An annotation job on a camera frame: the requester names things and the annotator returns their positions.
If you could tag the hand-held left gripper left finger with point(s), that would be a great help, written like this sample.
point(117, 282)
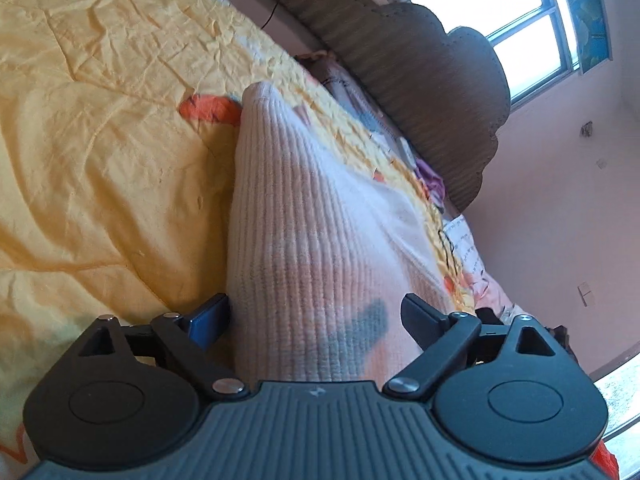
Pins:
point(207, 320)

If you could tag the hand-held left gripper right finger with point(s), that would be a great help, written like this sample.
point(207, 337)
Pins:
point(417, 317)

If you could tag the white knit sweater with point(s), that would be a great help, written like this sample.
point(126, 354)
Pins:
point(300, 220)

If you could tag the white printed pillow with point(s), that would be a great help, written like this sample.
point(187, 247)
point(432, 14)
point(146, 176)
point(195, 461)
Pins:
point(475, 260)

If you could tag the purple cloth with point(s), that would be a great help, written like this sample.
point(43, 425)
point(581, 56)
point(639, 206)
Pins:
point(431, 180)

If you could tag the yellow carrot print quilt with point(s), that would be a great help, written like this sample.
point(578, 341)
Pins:
point(100, 160)

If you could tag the plaid pillow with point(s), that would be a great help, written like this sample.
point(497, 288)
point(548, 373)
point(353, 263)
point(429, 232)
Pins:
point(350, 92)

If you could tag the brown upholstered headboard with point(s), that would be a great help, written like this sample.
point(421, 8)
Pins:
point(425, 75)

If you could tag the window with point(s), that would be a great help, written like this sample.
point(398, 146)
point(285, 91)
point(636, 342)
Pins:
point(490, 15)

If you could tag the blue floral curtain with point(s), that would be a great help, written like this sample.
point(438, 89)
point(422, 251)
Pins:
point(585, 10)

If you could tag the white wall switch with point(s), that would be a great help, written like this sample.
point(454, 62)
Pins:
point(585, 293)

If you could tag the small wall hook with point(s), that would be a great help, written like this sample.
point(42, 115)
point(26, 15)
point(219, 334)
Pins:
point(587, 129)

